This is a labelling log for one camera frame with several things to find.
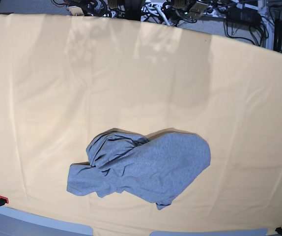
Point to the black vertical post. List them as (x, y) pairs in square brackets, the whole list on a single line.
[(278, 33)]

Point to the grey t-shirt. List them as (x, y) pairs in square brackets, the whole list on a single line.
[(155, 170)]

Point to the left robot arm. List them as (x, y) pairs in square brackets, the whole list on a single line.
[(188, 11)]

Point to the yellow table cloth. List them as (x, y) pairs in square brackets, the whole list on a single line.
[(65, 79)]

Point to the black power adapter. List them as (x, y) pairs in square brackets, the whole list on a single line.
[(244, 16)]

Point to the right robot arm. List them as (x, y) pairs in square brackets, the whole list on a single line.
[(94, 8)]

